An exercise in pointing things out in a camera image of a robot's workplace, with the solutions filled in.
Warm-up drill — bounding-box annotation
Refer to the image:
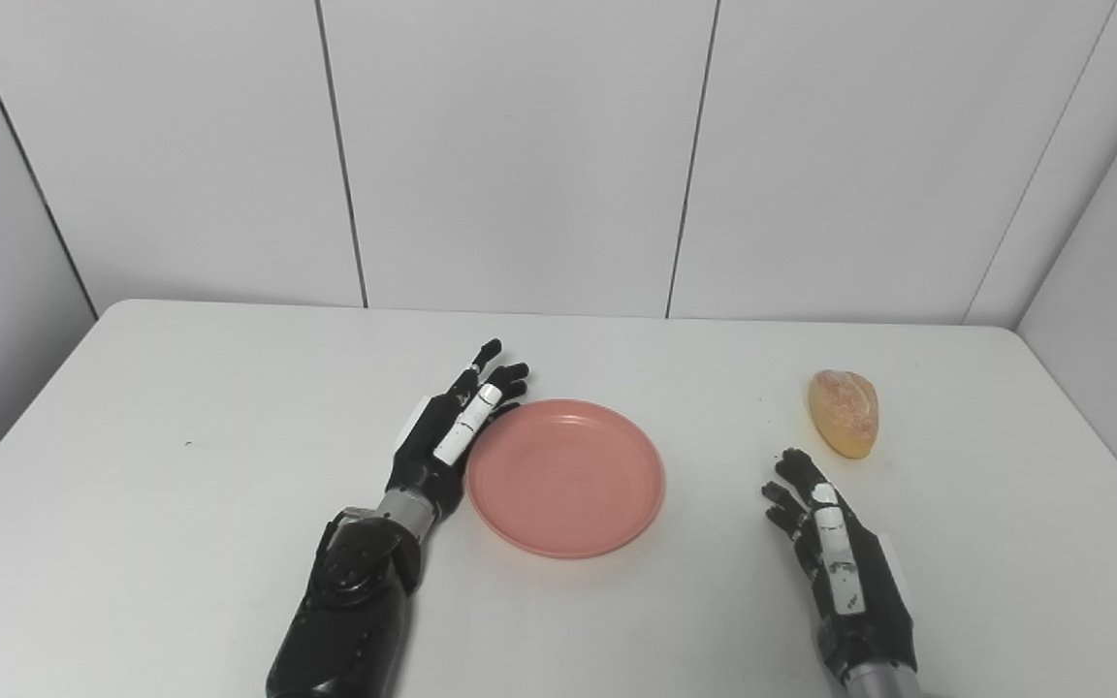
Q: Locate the pink round plate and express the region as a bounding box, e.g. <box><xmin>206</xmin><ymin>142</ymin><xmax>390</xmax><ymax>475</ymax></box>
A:
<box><xmin>466</xmin><ymin>398</ymin><xmax>666</xmax><ymax>560</ymax></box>

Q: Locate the golden bread roll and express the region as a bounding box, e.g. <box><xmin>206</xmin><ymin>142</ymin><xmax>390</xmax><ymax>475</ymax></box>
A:
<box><xmin>807</xmin><ymin>369</ymin><xmax>880</xmax><ymax>460</ymax></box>

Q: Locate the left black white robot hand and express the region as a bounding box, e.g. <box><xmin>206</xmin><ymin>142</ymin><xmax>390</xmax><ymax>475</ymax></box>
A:
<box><xmin>386</xmin><ymin>338</ymin><xmax>530</xmax><ymax>520</ymax></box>

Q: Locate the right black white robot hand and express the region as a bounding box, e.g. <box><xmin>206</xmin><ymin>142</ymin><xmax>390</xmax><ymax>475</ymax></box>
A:
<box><xmin>762</xmin><ymin>447</ymin><xmax>918</xmax><ymax>684</ymax></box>

